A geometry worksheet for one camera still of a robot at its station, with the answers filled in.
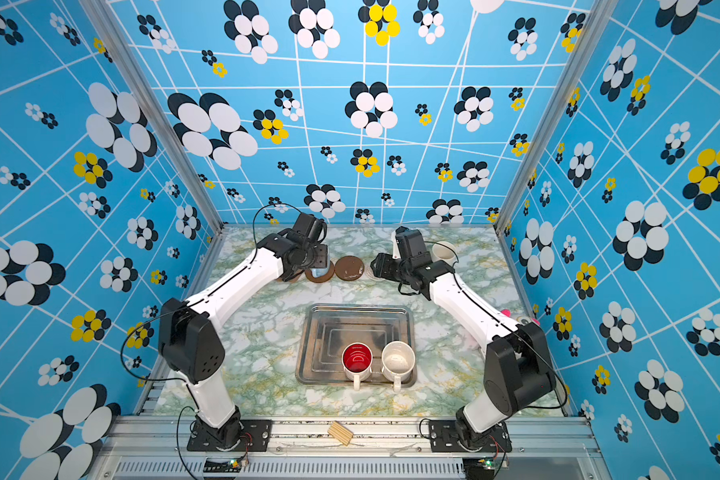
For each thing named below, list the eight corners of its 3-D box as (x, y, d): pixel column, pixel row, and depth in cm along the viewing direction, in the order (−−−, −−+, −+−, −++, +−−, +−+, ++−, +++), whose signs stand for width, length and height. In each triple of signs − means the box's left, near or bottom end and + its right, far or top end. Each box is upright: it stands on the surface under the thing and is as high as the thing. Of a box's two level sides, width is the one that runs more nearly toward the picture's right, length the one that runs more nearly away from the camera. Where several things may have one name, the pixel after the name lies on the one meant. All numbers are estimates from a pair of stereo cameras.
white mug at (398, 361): (383, 397, 81) (384, 388, 74) (382, 352, 89) (383, 340, 82) (414, 397, 81) (418, 387, 74) (410, 352, 89) (413, 340, 82)
